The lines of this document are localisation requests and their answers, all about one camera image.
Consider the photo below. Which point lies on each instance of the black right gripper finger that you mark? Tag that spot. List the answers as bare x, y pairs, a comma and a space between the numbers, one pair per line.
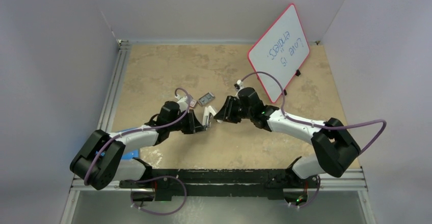
229, 118
228, 105

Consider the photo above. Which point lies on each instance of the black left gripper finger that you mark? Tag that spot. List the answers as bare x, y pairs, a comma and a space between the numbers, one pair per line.
195, 122
196, 128

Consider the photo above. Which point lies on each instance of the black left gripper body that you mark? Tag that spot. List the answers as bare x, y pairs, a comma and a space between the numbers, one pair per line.
185, 125

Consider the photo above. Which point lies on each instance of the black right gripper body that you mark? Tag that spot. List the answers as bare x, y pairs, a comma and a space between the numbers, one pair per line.
240, 111

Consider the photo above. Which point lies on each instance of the white stapler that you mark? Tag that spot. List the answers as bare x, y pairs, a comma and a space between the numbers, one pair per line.
208, 115

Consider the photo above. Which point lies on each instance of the red white staple box sleeve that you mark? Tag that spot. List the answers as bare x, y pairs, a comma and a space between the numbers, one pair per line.
193, 103

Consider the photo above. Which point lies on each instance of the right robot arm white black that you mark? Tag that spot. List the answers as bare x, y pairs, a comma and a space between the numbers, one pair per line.
334, 150

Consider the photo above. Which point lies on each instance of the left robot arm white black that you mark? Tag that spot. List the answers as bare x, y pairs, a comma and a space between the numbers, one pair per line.
99, 161

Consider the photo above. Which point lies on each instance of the blue plastic board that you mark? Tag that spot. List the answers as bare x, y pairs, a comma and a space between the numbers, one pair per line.
129, 154

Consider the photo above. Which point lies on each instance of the black whiteboard easel stand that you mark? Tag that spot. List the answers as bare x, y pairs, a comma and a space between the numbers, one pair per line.
276, 83

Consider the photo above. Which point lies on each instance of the red framed whiteboard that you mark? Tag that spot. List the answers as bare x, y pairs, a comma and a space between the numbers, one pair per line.
280, 52

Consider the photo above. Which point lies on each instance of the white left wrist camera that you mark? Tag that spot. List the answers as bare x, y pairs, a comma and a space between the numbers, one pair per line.
184, 102

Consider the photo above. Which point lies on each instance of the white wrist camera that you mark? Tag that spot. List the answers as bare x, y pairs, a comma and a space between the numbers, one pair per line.
239, 85
184, 102

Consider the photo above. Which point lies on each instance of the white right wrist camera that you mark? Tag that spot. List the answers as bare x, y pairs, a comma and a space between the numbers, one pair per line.
239, 85

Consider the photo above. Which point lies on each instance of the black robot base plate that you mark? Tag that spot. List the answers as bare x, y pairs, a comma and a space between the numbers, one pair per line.
273, 184

